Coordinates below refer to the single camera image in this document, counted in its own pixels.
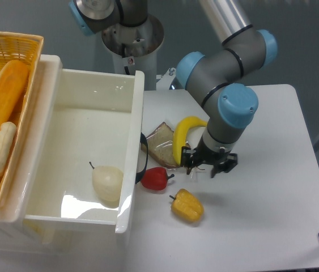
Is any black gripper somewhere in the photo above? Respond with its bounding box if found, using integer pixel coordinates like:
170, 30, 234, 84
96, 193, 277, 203
181, 141, 238, 178

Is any white top drawer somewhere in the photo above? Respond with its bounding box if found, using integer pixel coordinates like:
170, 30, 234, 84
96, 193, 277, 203
23, 68, 145, 235

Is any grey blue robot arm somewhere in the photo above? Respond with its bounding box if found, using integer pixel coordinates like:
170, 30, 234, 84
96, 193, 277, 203
69, 1, 278, 176

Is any yellow bell pepper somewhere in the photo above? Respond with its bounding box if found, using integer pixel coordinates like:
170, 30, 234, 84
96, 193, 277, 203
169, 189, 204, 223

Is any red bell pepper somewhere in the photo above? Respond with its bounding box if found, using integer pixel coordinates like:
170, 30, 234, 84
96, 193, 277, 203
141, 167, 175, 191

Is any yellow banana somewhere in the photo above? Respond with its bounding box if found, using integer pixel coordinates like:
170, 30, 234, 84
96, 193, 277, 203
172, 116, 207, 165

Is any wrapped bread slice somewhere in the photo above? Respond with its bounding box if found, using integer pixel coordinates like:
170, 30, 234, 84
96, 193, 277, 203
146, 122, 179, 170

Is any white pear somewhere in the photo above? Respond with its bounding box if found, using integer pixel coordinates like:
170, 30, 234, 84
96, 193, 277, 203
89, 161, 124, 202

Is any cream small squash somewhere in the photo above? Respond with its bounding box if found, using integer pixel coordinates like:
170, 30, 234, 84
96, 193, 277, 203
0, 122, 16, 177

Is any yellow wicker basket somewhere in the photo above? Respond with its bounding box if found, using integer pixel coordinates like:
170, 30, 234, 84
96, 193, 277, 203
0, 32, 44, 204

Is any black drawer handle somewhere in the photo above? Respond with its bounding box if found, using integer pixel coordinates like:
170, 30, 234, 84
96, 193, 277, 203
135, 133, 148, 184

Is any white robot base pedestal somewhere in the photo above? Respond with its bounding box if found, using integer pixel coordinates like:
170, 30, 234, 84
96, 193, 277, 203
101, 14, 164, 91

